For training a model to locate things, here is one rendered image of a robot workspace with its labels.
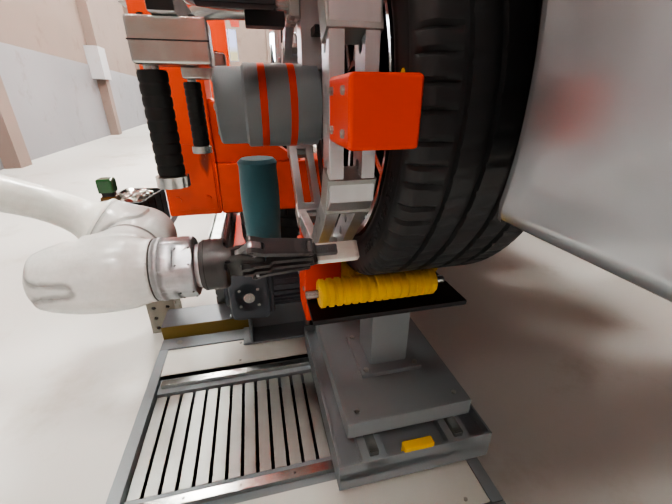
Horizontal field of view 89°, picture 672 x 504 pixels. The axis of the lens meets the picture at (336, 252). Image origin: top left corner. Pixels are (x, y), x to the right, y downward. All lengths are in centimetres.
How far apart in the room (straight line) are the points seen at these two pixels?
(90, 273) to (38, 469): 83
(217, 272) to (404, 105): 32
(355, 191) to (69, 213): 46
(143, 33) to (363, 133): 29
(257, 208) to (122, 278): 38
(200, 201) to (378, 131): 88
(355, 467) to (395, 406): 15
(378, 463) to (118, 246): 65
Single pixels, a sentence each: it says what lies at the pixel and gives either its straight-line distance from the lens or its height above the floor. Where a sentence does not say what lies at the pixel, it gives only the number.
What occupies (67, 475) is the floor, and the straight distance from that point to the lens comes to 122.
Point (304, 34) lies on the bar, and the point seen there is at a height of 96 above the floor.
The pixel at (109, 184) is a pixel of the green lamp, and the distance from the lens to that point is 115.
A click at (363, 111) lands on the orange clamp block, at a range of 35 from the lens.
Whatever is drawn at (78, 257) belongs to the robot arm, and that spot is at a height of 68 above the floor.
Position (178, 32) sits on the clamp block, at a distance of 51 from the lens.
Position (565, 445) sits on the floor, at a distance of 124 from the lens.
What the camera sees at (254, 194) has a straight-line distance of 79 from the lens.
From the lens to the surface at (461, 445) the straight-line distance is 93.
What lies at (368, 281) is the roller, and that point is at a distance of 68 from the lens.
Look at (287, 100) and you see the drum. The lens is 62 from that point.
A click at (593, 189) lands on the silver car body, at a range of 32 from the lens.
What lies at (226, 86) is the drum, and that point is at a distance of 64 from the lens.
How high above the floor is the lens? 86
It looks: 24 degrees down
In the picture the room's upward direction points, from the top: straight up
